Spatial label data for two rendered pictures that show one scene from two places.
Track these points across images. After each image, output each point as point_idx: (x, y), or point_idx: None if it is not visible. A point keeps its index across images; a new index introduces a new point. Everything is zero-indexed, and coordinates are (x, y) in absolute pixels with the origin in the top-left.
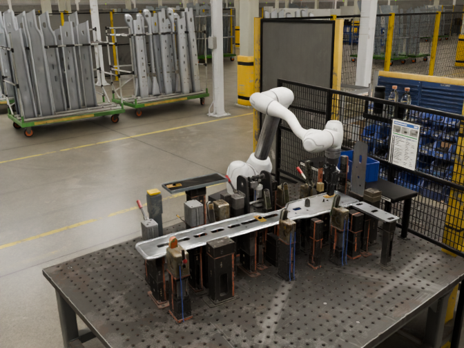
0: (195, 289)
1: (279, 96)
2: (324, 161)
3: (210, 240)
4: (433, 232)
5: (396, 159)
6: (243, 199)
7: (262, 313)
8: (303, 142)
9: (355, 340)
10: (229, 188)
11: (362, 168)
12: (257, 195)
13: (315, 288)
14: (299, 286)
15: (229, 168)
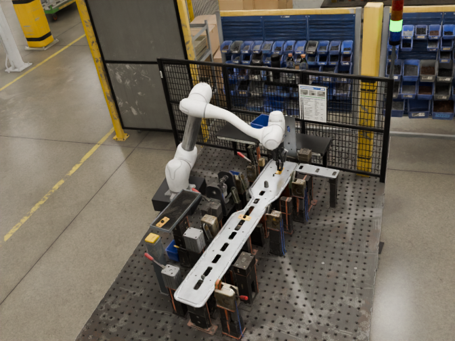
0: None
1: (205, 95)
2: (235, 128)
3: (235, 262)
4: (340, 159)
5: (307, 116)
6: (221, 205)
7: (288, 296)
8: (265, 143)
9: (365, 284)
10: (174, 187)
11: (291, 136)
12: (224, 194)
13: (306, 252)
14: (294, 256)
15: (169, 170)
